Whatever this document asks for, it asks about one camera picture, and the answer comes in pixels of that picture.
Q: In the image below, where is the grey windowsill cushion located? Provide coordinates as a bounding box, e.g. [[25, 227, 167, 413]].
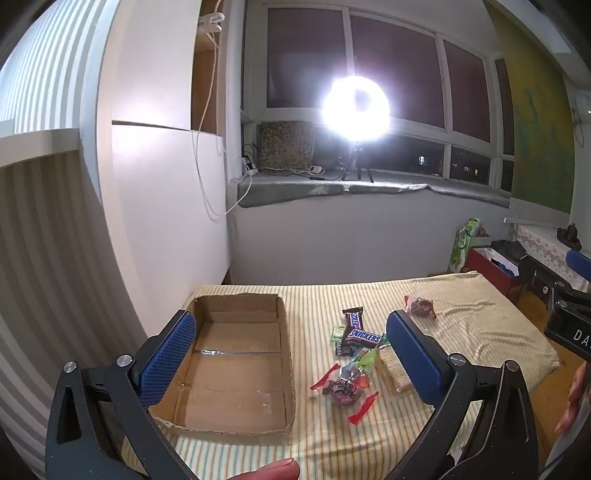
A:
[[236, 170, 513, 208]]

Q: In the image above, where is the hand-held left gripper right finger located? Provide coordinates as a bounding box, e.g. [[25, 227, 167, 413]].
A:
[[386, 309, 541, 480]]

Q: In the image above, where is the striped bed sheet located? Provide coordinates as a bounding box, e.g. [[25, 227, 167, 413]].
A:
[[122, 271, 560, 480]]

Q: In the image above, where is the white hanging cable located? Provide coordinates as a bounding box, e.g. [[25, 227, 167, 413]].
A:
[[193, 0, 252, 220]]

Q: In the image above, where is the dark figurine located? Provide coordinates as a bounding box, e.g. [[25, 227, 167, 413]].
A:
[[556, 224, 583, 252]]

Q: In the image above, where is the dark cloth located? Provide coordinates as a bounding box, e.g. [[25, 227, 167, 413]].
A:
[[492, 240, 527, 268]]

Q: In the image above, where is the red box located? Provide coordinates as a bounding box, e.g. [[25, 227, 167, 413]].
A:
[[466, 247, 525, 305]]

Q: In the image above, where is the short brown chocolate bar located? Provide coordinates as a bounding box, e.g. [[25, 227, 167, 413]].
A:
[[342, 308, 365, 333]]

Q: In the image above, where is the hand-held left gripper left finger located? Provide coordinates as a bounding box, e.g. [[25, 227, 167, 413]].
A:
[[45, 309, 204, 480]]

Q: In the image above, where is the white lace cloth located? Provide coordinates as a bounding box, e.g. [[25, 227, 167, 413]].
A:
[[515, 224, 591, 291]]

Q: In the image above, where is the yellow green wall poster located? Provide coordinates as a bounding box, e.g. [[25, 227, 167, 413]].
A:
[[487, 4, 575, 227]]

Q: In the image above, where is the large window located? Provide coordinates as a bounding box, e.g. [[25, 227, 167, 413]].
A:
[[240, 0, 518, 195]]

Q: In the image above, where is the clear cracker pack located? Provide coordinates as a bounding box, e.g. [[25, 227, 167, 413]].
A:
[[376, 348, 414, 396]]

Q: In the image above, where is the white wardrobe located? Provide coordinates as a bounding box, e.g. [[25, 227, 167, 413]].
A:
[[81, 0, 234, 333]]

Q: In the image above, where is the dark candy with red twists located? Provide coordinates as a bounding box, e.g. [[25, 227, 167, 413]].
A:
[[309, 364, 380, 425]]

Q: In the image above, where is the shallow cardboard box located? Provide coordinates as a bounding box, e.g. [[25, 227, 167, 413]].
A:
[[150, 292, 297, 448]]

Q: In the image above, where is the long brown chocolate bar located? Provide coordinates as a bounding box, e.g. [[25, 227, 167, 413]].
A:
[[342, 328, 389, 352]]

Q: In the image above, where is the black tripod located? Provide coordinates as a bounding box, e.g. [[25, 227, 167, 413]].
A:
[[339, 141, 375, 183]]

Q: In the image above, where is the person's left hand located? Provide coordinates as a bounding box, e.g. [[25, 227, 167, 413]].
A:
[[222, 458, 301, 480]]

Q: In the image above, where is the white clamp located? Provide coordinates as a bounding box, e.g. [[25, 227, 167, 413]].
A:
[[198, 14, 227, 35]]

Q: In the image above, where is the green gift bag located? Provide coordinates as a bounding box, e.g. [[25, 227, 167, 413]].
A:
[[450, 218, 481, 273]]

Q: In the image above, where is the person's right hand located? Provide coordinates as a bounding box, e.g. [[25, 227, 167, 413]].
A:
[[556, 364, 591, 435]]

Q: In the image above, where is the ring light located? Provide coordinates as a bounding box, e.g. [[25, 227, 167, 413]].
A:
[[322, 76, 391, 141]]

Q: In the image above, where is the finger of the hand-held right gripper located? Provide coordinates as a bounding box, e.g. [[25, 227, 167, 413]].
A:
[[518, 255, 578, 311], [566, 249, 591, 294]]

